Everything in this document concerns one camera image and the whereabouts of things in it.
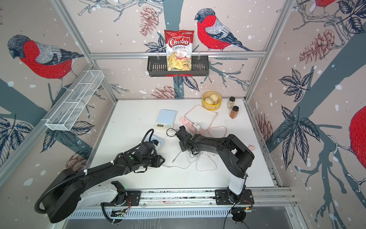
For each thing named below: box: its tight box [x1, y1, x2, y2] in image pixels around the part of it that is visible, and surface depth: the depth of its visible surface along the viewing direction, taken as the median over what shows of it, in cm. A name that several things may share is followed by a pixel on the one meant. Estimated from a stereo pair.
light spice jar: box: [226, 96, 236, 110], surface depth 110 cm
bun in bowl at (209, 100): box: [204, 97, 214, 105], surface depth 114 cm
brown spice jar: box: [229, 105, 240, 120], surface depth 106 cm
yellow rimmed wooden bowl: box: [201, 91, 223, 111], surface depth 116 cm
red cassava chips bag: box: [164, 29, 195, 72], surface depth 87 cm
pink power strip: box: [179, 116, 207, 136], surface depth 103 cm
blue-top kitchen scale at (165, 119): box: [153, 108, 177, 131], surface depth 107 cm
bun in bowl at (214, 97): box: [209, 93, 219, 102], surface depth 117 cm
